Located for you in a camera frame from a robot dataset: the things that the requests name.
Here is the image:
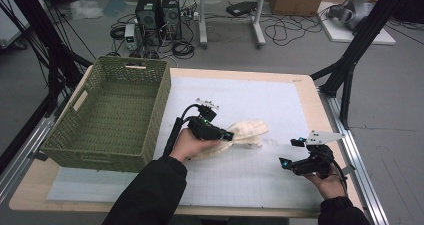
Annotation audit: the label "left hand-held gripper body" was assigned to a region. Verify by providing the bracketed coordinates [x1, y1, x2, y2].
[187, 98, 224, 141]

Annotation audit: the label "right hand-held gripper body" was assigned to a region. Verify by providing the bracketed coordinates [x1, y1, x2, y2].
[292, 130, 346, 179]

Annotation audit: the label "cream printed cloth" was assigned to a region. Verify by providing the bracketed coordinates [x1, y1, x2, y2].
[191, 118, 270, 162]

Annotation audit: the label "green woven basket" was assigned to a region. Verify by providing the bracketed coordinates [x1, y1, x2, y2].
[39, 55, 173, 174]

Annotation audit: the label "person's left hand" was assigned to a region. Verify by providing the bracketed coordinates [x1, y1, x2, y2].
[169, 128, 222, 164]

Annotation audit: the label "person's right hand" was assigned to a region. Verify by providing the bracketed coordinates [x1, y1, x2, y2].
[304, 167, 348, 200]

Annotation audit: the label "white grid mat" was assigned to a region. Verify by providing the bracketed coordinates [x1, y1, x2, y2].
[46, 76, 316, 209]

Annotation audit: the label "white desk leg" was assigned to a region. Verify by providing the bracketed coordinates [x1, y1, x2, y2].
[198, 0, 209, 49]
[251, 0, 268, 49]

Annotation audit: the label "white power strip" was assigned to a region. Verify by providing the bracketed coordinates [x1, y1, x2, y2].
[179, 10, 200, 22]

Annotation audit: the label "white floor board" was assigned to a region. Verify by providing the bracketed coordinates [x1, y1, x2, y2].
[318, 1, 397, 46]

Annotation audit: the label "slim black computer tower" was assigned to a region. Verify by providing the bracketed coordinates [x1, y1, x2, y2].
[162, 0, 183, 41]

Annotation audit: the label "grey power supply unit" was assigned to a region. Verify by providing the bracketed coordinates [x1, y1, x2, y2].
[124, 22, 139, 52]

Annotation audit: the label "large black computer tower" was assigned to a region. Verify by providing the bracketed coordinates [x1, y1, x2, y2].
[134, 0, 164, 46]

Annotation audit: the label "black flat box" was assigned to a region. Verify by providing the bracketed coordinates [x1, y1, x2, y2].
[225, 0, 258, 18]

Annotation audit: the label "grey headset device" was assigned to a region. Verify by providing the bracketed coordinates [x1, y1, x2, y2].
[326, 0, 376, 31]

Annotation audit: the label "brown cardboard box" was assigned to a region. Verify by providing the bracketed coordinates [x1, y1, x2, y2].
[268, 0, 329, 18]

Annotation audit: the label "blue sheet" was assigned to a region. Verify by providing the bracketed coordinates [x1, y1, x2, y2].
[102, 0, 128, 18]

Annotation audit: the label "clear plastic bag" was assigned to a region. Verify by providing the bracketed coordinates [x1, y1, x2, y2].
[69, 0, 105, 21]

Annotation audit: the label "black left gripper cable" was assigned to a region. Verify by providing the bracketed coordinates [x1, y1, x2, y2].
[162, 103, 204, 158]

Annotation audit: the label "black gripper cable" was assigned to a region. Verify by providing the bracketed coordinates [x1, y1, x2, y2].
[162, 103, 204, 158]
[331, 158, 349, 198]

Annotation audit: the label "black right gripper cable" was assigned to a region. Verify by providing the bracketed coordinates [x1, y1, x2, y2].
[331, 158, 349, 198]

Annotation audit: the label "grey metal bracket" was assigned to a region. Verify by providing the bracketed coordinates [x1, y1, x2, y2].
[341, 164, 357, 178]

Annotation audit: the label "aluminium rail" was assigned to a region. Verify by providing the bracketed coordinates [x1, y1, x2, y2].
[319, 88, 391, 225]
[0, 116, 56, 203]

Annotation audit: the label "coiled black cable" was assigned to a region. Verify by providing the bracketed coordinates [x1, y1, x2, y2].
[171, 39, 196, 60]

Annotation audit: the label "loose black floor cables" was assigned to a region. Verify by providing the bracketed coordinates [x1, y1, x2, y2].
[263, 13, 323, 47]

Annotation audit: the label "black metal stand with cables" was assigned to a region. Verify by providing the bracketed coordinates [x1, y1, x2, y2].
[0, 0, 94, 116]

